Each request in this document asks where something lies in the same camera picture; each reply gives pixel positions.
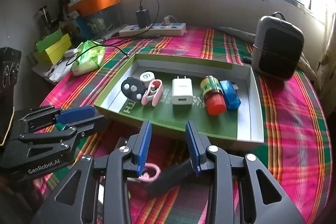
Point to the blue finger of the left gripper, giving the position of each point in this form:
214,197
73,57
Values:
75,115

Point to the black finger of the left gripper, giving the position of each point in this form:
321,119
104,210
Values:
83,128

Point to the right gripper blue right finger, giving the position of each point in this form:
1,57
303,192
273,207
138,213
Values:
213,162

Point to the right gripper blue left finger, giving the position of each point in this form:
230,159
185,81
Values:
125,162

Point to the pink white clip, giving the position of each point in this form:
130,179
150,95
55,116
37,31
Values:
150,173
153,93

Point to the black power bank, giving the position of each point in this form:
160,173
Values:
169,178

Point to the green grey cardboard box tray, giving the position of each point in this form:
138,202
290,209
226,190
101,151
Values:
240,129

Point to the brown jar red lid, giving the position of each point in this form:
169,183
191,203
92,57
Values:
213,96

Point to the black round three-button remote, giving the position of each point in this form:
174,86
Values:
133,89

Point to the white usb charger block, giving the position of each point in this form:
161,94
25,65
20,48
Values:
182,91

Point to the blue transparent usb tester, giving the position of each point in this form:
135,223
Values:
230,95

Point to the white round cap device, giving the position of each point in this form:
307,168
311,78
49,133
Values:
146,78

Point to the black bar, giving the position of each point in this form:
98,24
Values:
122,141

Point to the green wet wipes pack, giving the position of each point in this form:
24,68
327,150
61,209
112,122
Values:
89,58

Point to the plaid pink green tablecloth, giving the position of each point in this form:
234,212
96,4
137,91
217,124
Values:
297,148

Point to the yellow green boxes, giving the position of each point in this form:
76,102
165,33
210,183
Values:
51,49

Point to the orange storage bin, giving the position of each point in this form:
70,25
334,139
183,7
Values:
88,7

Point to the black plugged charger adapter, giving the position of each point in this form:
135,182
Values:
143,18

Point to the white power strip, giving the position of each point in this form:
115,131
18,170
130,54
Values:
174,29

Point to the grey black fan heater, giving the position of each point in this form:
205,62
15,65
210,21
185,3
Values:
277,47

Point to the cream patterned curtain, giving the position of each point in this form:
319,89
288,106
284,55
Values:
326,75

